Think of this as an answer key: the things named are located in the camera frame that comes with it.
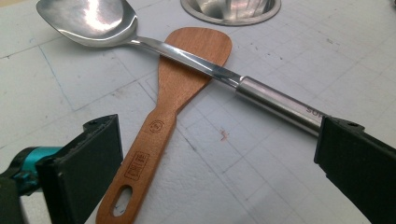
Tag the steel spatula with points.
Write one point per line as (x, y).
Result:
(93, 18)

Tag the steel utensil stand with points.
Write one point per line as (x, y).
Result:
(230, 12)

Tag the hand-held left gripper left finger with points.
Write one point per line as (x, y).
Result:
(84, 174)

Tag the wooden spatula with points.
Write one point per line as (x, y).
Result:
(149, 149)

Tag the white foam mat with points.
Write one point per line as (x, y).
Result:
(280, 186)

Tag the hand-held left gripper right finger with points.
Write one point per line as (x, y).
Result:
(358, 161)

